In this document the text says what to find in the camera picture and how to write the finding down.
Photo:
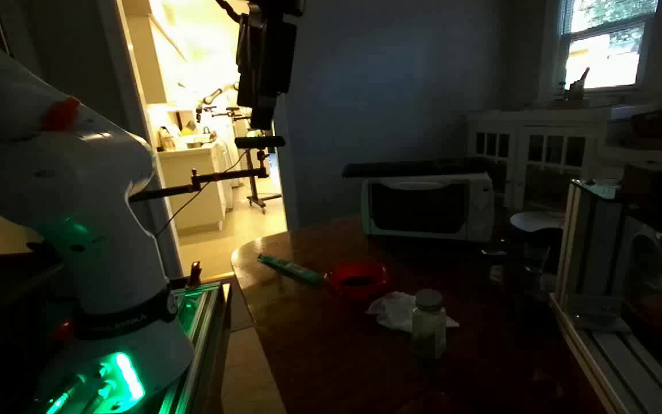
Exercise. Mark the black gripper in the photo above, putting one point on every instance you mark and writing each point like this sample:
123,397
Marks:
268,53

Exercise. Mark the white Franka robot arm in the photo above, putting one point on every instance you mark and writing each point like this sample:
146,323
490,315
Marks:
80,198

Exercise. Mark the white kitchen counter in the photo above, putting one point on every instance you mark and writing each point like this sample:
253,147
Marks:
194,185

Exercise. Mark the red bowl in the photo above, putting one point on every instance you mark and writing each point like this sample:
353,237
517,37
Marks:
357,280

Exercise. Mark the white microwave oven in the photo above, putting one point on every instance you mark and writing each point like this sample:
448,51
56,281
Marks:
428,208

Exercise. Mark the white crumpled cloth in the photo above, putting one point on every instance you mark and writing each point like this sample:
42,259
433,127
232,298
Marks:
392,311

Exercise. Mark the small glass jar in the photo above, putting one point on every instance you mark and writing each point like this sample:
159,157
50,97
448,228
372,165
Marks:
428,326

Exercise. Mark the white glass-door cabinet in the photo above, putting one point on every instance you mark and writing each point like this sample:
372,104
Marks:
529,152

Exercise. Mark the white round lid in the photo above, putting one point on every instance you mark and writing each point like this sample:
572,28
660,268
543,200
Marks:
538,220

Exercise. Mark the small figurine on windowsill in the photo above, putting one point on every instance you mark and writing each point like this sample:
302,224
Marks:
576,89

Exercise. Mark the bright window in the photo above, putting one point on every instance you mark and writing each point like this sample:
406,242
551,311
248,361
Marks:
608,43

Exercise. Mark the white round appliance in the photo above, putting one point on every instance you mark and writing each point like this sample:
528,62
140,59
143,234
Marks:
654,257

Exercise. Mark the black bar camera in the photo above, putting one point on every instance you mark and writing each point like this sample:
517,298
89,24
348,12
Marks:
261,140

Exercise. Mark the black camera stand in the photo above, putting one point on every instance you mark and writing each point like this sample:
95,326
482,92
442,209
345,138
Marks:
202,180

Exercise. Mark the aluminium robot base mount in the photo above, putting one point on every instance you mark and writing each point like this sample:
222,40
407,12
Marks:
202,330

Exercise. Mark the aluminium extrusion frame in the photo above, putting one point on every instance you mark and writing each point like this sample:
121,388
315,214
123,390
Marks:
591,254

